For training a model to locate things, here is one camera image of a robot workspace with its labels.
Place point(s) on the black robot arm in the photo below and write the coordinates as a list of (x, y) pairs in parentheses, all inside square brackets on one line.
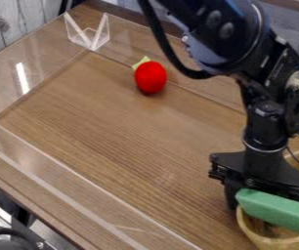
[(231, 42)]

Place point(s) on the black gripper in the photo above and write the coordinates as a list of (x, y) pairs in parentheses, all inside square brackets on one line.
[(261, 171)]

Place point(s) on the clear acrylic corner bracket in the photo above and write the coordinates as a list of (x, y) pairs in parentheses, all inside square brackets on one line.
[(90, 38)]

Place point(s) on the brown wooden bowl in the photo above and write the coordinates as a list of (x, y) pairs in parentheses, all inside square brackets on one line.
[(267, 236)]

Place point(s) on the black metal bracket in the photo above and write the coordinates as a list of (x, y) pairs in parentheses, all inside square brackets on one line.
[(31, 239)]

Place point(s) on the green rectangular stick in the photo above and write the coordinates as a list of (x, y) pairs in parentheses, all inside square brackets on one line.
[(271, 208)]

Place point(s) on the red plush strawberry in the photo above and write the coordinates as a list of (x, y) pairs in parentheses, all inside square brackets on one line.
[(150, 75)]

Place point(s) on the clear acrylic tray walls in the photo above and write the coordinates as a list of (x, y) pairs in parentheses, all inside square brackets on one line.
[(107, 163)]

